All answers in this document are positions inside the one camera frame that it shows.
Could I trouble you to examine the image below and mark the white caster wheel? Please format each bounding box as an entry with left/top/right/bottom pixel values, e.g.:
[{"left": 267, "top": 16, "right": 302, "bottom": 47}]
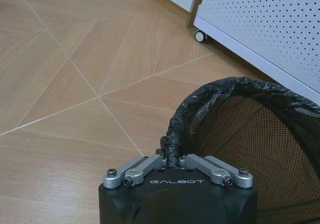
[{"left": 194, "top": 29, "right": 209, "bottom": 43}]

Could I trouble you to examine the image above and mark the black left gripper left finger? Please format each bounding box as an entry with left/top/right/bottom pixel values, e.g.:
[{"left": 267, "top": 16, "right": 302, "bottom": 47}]
[{"left": 104, "top": 148, "right": 168, "bottom": 189}]

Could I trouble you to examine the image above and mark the black mesh trash bin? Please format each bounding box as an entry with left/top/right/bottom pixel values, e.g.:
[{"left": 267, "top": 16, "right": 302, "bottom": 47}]
[{"left": 179, "top": 94, "right": 320, "bottom": 224}]

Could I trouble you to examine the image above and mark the white perforated metal cabinet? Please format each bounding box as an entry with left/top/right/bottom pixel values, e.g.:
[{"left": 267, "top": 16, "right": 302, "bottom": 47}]
[{"left": 192, "top": 0, "right": 320, "bottom": 102}]

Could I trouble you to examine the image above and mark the black plastic bin liner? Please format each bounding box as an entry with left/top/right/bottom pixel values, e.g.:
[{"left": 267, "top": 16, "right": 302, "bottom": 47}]
[{"left": 159, "top": 76, "right": 320, "bottom": 170}]

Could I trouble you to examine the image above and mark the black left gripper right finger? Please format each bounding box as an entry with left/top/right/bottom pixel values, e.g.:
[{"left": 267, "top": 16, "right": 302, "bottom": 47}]
[{"left": 178, "top": 153, "right": 253, "bottom": 189}]

